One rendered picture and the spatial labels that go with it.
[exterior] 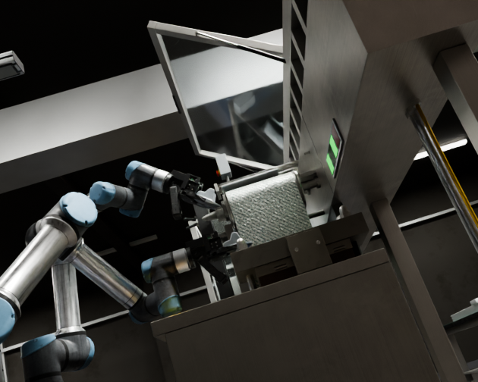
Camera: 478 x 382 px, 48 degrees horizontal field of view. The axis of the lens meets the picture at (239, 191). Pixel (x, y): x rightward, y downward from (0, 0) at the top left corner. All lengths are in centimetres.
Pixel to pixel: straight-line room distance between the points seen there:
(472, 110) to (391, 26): 22
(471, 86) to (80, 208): 108
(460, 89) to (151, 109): 344
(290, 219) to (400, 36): 87
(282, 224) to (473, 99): 85
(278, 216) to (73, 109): 300
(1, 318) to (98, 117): 316
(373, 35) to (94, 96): 364
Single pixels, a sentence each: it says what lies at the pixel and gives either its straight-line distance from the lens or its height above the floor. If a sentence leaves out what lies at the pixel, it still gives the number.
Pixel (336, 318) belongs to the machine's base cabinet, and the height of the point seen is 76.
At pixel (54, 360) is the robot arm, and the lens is 199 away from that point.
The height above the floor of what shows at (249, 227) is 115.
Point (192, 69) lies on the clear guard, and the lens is 218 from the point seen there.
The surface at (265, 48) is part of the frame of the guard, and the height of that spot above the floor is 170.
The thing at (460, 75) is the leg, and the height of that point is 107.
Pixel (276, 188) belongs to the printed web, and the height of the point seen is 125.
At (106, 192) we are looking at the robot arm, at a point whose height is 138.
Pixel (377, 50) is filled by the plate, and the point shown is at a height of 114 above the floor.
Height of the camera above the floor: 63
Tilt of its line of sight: 21 degrees up
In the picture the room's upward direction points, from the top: 18 degrees counter-clockwise
